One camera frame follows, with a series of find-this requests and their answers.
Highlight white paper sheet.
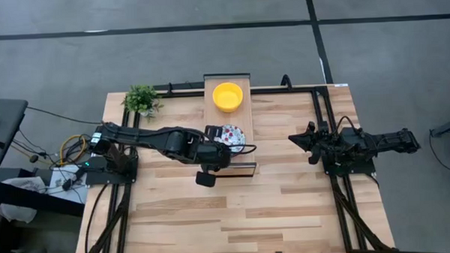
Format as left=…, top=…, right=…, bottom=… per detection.
left=48, top=164, right=89, bottom=196

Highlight yellow cable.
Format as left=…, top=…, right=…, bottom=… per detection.
left=58, top=134, right=89, bottom=166

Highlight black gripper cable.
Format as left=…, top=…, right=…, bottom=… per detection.
left=229, top=143, right=257, bottom=155

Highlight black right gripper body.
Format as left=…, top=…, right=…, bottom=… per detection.
left=305, top=119, right=341, bottom=166

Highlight white bag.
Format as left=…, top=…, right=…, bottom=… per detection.
left=0, top=176, right=49, bottom=224

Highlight black rig frame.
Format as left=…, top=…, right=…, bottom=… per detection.
left=69, top=71, right=398, bottom=253

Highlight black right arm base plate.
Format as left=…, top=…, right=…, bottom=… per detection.
left=322, top=151, right=377, bottom=177

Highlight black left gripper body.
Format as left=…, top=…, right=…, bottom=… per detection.
left=197, top=139, right=233, bottom=173

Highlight wooden riser shelf black legs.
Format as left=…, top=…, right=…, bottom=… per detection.
left=202, top=71, right=258, bottom=179

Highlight red floral bowl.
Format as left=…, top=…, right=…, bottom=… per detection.
left=211, top=123, right=248, bottom=155

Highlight black side table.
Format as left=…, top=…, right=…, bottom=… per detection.
left=0, top=95, right=32, bottom=188

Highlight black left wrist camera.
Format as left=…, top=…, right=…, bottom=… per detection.
left=194, top=170, right=218, bottom=188

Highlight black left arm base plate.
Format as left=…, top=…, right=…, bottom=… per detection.
left=83, top=154, right=140, bottom=186

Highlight green potted plant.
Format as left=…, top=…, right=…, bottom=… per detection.
left=120, top=83, right=166, bottom=122

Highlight large yellow bowl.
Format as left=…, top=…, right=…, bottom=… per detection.
left=211, top=81, right=245, bottom=114

